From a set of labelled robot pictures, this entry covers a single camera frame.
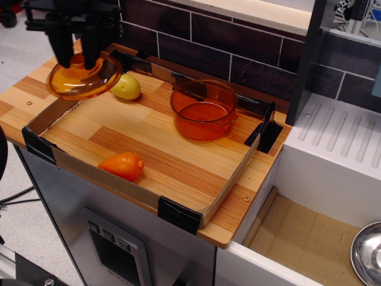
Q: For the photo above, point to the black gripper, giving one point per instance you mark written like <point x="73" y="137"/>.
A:
<point x="60" y="19"/>

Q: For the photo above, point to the orange transparent pot lid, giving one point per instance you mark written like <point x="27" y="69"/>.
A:
<point x="78" y="83"/>

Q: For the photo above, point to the orange transparent pot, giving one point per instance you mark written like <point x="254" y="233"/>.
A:
<point x="203" y="110"/>

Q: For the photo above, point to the black caster wheel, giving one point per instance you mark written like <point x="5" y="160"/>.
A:
<point x="8" y="18"/>

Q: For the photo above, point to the yellow toy potato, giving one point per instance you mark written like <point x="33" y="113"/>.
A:
<point x="127" y="88"/>

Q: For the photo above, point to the orange toy carrot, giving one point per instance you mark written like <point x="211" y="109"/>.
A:
<point x="127" y="165"/>

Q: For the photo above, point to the cardboard fence with black tape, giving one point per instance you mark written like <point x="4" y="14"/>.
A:
<point x="186" y="182"/>

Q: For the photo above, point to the white sink drainboard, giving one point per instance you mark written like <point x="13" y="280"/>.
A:
<point x="330" y="161"/>

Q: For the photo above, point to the steel bowl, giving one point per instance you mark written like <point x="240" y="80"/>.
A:
<point x="365" y="254"/>

